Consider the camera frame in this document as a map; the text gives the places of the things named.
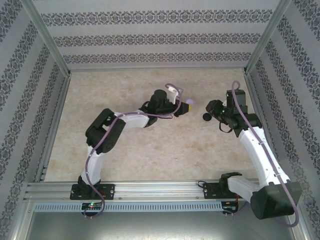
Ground thin aluminium wall rail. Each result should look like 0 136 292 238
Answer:
68 66 248 72

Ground aluminium side rail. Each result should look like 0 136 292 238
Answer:
243 71 286 181
34 72 72 183

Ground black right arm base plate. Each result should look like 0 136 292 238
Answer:
202 182 250 200

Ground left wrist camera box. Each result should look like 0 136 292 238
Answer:
165 83 185 105

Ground aluminium mounting rail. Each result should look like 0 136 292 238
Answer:
23 181 297 201

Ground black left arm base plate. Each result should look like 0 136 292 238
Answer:
69 183 116 201

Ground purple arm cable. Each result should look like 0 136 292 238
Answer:
84 83 185 220
231 80 300 229

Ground aluminium frame post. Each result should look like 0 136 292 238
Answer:
21 0 72 76
243 0 293 76

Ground grey metal panel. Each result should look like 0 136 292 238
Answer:
13 197 310 240

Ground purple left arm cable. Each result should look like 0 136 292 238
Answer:
84 83 185 220

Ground grey slotted cable duct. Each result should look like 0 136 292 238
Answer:
33 201 223 212

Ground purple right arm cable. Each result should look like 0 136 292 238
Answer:
231 80 300 229

